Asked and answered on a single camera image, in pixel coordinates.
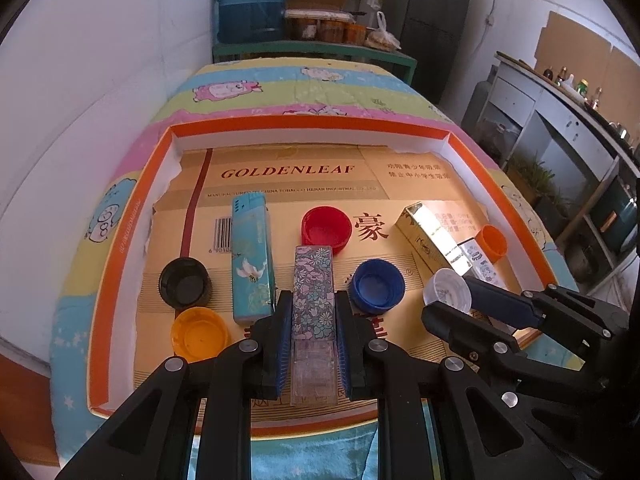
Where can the white bottle cap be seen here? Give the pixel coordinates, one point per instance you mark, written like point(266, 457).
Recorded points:
point(445, 290)

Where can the black bottle cap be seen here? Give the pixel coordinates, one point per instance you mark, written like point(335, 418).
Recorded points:
point(185, 285)

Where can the flattened printed cardboard sheet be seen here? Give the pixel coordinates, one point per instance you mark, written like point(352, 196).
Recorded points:
point(280, 157)

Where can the dark grey refrigerator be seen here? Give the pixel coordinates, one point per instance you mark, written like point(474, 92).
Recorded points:
point(430, 30)

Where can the plastic bag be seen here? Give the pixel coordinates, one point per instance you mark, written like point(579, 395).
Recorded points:
point(382, 40)

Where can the cartoon printed blanket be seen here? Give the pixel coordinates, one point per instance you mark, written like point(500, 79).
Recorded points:
point(300, 90)

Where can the cardboard sheet on wall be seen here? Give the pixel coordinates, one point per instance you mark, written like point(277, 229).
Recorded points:
point(575, 45)

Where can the large yellow-orange bottle cap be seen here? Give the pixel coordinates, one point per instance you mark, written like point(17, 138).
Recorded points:
point(197, 335)

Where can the green condiment bottle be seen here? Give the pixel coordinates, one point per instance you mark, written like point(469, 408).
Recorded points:
point(581, 87)

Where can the teal flower-print lighter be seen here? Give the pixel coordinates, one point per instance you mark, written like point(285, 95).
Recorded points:
point(250, 260)

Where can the blue water jug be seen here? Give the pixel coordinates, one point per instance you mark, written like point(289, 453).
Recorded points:
point(250, 5)

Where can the small orange bottle cap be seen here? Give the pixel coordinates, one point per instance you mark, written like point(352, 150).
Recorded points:
point(492, 242)

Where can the red bottle cap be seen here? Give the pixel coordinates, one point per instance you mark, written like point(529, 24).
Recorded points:
point(325, 230)

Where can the dark teal container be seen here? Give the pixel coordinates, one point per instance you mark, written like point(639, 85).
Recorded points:
point(615, 215)

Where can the dark planter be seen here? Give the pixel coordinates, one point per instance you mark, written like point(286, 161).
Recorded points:
point(557, 215)

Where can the dark sauce bottle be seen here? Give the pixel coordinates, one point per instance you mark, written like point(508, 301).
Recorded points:
point(549, 74)

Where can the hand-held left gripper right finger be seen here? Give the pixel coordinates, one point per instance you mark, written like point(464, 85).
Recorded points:
point(345, 345)

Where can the white cartoon-print lighter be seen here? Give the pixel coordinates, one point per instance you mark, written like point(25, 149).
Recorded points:
point(480, 262)

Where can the grey counter cabinet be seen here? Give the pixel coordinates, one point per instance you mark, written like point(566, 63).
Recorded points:
point(520, 95)

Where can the clear floral lighter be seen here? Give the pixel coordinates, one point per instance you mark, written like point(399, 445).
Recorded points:
point(312, 300)

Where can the orange food jar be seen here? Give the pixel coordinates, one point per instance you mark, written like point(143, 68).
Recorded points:
point(303, 29)
point(356, 34)
point(332, 31)

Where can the clear condiment bottle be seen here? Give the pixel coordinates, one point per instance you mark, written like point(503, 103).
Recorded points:
point(564, 77)

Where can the blue bottle cap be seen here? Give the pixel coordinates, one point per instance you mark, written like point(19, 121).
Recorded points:
point(375, 285)

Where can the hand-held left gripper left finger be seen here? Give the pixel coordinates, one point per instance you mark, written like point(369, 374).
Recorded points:
point(280, 340)

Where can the brown planter with plants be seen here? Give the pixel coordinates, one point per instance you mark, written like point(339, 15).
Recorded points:
point(527, 182)

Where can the shallow orange-rimmed cardboard tray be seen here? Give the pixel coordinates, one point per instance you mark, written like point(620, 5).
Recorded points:
point(130, 210)

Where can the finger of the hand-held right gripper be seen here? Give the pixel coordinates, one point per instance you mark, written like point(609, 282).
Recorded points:
point(460, 325)
point(500, 302)

